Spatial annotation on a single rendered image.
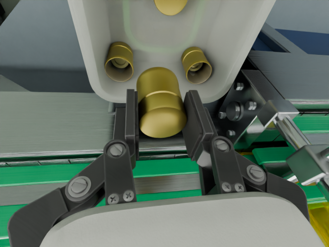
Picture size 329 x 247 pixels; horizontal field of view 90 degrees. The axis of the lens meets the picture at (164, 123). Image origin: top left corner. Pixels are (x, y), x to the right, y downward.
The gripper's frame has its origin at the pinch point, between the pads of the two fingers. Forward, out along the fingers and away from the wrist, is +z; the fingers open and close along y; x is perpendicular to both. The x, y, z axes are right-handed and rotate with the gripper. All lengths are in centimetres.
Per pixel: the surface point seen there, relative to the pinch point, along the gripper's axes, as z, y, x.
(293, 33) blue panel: 33, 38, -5
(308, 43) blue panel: 27.2, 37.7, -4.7
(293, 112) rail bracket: 2.7, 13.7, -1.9
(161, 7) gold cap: 11.8, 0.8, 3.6
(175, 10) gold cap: 11.8, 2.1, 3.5
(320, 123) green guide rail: 3.3, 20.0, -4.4
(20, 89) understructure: 44, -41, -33
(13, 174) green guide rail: 3.6, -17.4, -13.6
